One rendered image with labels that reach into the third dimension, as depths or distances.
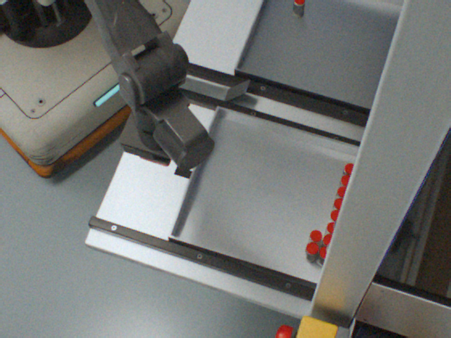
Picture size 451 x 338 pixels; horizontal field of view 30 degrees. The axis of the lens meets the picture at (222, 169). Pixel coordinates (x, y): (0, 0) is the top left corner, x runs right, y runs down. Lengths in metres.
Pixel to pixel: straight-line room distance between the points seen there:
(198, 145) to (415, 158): 0.39
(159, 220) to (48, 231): 1.01
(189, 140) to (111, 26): 0.17
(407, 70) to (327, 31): 1.01
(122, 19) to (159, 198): 0.51
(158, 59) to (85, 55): 1.31
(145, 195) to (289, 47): 0.40
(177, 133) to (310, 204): 0.47
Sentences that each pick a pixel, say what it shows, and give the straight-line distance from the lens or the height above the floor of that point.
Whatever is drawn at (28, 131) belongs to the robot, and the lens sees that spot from 2.26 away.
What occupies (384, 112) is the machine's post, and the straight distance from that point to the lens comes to 0.69.
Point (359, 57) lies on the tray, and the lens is 1.61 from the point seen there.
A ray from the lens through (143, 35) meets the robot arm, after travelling 1.03.
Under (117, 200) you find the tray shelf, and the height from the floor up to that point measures 0.88.
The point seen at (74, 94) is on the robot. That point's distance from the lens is 2.28.
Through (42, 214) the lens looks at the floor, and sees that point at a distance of 2.46.
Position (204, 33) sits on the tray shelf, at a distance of 1.62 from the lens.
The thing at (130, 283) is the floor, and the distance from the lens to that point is 2.35.
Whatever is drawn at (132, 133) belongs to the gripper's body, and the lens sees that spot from 1.20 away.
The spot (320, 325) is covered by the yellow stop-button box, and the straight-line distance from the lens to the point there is 1.25.
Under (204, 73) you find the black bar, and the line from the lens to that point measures 1.55.
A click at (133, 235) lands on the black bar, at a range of 1.43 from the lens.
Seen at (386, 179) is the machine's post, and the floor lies 1.52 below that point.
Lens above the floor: 2.24
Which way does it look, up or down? 66 degrees down
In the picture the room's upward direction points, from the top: 3 degrees counter-clockwise
